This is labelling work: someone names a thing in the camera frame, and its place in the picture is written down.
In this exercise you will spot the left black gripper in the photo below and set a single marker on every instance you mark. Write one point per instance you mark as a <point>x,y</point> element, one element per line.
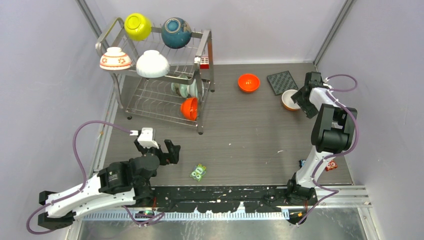
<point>173,150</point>

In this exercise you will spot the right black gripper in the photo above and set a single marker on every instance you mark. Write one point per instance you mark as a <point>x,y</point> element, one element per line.
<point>311,111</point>

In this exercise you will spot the orange bowl white inside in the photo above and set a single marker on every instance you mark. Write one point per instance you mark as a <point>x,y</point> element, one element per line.
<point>287,101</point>

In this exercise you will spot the orange plastic bowl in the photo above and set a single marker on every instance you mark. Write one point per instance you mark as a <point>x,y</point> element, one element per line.
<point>248,83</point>
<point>189,108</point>

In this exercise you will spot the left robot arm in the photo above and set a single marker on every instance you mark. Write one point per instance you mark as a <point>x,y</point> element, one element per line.
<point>122,183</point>

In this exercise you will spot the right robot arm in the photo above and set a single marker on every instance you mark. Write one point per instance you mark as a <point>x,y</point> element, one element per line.
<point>333,134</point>

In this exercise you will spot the metal two-tier dish rack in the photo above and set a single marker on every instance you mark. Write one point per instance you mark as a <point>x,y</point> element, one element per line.
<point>153,97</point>

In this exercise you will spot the dark grey studded baseplate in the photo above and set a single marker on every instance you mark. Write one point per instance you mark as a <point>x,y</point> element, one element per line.
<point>281,82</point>

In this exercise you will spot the green owl puzzle piece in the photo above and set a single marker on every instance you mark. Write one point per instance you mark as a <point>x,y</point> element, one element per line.
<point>198,172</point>

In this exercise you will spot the pale green ceramic bowl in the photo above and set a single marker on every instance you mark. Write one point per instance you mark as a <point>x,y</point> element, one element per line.
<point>180,89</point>

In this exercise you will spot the blue owl puzzle piece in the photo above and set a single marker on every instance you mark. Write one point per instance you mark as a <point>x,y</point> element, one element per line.
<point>302,163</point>

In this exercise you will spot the plain white bowl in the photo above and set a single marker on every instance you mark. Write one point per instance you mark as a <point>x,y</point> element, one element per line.
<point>152,64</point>

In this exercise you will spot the red white toy block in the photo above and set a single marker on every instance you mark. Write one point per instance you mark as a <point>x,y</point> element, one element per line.
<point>204,63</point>

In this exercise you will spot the white bowl red pattern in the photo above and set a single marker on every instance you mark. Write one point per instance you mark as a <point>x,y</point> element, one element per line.
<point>115,59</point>

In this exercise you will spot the dark blue ceramic bowl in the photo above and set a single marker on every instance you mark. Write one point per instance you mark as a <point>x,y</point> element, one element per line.
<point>176,33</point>

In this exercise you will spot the yellow bowl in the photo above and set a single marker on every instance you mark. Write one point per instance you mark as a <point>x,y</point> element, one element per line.
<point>137,26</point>

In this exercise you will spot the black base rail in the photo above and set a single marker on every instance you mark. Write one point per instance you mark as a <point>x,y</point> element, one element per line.
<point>224,199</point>

